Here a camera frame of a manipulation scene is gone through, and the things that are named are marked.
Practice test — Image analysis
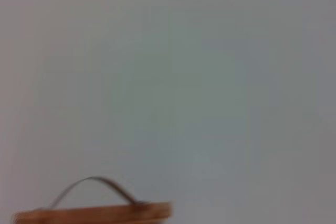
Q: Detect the wooden jar lid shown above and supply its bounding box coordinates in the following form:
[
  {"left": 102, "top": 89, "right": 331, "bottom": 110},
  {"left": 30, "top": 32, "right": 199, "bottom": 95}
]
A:
[{"left": 12, "top": 176, "right": 173, "bottom": 224}]

